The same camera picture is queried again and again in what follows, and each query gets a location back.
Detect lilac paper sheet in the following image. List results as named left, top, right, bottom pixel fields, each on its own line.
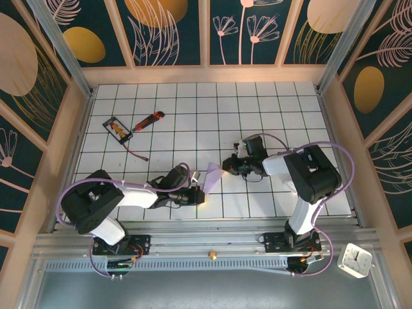
left=201, top=162, right=223, bottom=196

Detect white square clock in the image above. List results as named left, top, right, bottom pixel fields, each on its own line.
left=336, top=243, right=373, bottom=279

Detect red and black utility knife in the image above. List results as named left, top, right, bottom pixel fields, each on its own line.
left=131, top=111, right=165, bottom=133

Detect small controller board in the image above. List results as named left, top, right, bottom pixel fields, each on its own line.
left=106, top=257, right=135, bottom=270

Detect black battery pack, red lead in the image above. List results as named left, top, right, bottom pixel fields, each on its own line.
left=102, top=116, right=149, bottom=161

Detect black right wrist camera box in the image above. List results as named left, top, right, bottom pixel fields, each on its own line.
left=234, top=135, right=265, bottom=159

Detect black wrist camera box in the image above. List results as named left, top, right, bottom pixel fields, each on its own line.
left=234, top=135, right=265, bottom=159
left=163, top=165, right=201, bottom=191

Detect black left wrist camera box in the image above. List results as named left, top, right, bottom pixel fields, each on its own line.
left=163, top=165, right=201, bottom=191

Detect aluminium frame beam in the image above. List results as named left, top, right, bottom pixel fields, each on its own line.
left=32, top=221, right=387, bottom=259

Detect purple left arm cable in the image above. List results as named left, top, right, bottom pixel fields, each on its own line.
left=57, top=162, right=193, bottom=280

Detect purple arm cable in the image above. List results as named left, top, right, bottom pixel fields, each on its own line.
left=262, top=133, right=357, bottom=278
left=57, top=162, right=193, bottom=280

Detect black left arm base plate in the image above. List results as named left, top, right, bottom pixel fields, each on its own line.
left=92, top=234, right=151, bottom=256

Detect grey slotted cable duct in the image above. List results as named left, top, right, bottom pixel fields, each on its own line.
left=43, top=259, right=290, bottom=272

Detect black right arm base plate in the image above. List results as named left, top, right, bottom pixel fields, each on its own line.
left=263, top=232, right=322, bottom=254

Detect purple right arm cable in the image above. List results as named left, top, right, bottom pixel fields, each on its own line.
left=262, top=133, right=357, bottom=278

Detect aluminium side rail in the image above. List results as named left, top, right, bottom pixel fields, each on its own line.
left=48, top=93, right=95, bottom=233
left=317, top=91, right=367, bottom=229

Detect wall panel, pink flowers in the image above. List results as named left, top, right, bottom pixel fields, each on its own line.
left=207, top=0, right=292, bottom=68

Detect wall panel, gold oval, branch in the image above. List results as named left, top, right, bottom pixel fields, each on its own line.
left=336, top=0, right=412, bottom=141

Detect wall panel, pink leaf outlines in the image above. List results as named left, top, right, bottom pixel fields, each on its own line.
left=365, top=115, right=412, bottom=231

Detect aluminium corner post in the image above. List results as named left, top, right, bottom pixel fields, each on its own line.
left=317, top=0, right=376, bottom=94
left=25, top=0, right=96, bottom=97

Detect wall panel, cream circle, gold lines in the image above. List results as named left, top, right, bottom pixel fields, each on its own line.
left=282, top=0, right=355, bottom=67

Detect wall panel, single pink flower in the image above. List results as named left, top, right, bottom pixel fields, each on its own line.
left=0, top=99, right=49, bottom=238

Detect wall panel, gold circle, leaves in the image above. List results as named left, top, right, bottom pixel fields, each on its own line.
left=115, top=0, right=207, bottom=68

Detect wall panel, feather, gold oval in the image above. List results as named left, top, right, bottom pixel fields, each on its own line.
left=48, top=0, right=135, bottom=69

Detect wall panel, large cream circle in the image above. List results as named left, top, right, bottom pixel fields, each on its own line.
left=0, top=0, right=71, bottom=152

